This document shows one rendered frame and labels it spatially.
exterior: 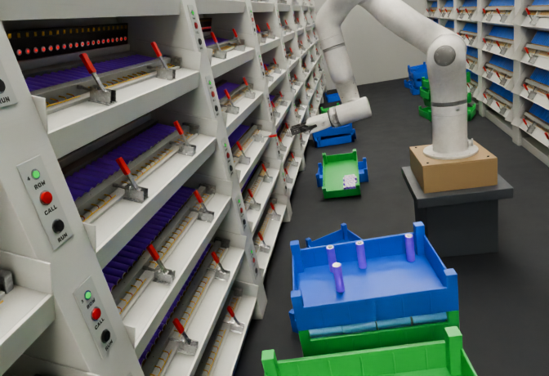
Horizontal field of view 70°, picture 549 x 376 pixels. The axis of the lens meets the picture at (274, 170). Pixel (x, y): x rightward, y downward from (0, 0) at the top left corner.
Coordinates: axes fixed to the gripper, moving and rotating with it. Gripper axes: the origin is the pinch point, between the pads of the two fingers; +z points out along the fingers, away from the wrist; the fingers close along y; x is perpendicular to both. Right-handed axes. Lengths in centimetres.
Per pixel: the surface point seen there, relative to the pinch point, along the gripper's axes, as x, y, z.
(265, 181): -18.1, -0.8, 21.4
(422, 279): -18, -89, -33
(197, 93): 31, -54, 12
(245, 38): 41.9, 15.6, 10.7
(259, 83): 21.8, 15.6, 12.1
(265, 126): 2.3, 15.7, 16.5
